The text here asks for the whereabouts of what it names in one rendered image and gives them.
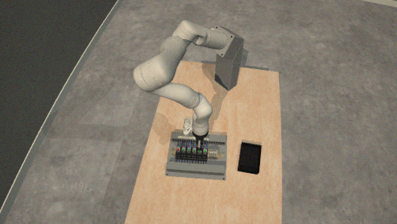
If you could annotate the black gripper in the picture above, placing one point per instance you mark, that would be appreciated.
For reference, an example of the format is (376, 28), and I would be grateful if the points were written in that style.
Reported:
(199, 140)

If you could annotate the grey relay panel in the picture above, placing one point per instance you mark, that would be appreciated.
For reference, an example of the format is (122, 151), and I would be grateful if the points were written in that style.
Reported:
(216, 170)

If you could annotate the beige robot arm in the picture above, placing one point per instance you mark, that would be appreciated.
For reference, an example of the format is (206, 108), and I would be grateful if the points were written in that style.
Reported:
(156, 74)

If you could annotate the black rectangular tray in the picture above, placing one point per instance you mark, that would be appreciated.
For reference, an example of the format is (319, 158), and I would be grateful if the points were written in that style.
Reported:
(249, 158)

